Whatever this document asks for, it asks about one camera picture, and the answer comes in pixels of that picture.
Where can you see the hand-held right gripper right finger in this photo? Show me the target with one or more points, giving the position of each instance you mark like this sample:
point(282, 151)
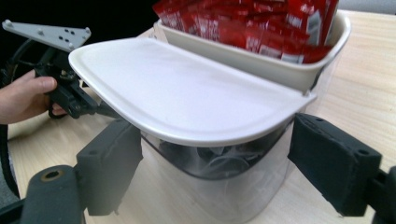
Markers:
point(336, 165)

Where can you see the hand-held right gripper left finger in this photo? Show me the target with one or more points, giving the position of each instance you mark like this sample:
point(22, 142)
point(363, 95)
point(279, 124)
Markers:
point(109, 168)

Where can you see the white lidded clear container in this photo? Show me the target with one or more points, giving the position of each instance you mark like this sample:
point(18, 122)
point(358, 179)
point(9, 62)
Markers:
point(186, 93)

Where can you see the pile of red sauce packets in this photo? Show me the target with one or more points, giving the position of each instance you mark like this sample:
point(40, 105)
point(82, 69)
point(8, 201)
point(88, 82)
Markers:
point(249, 28)

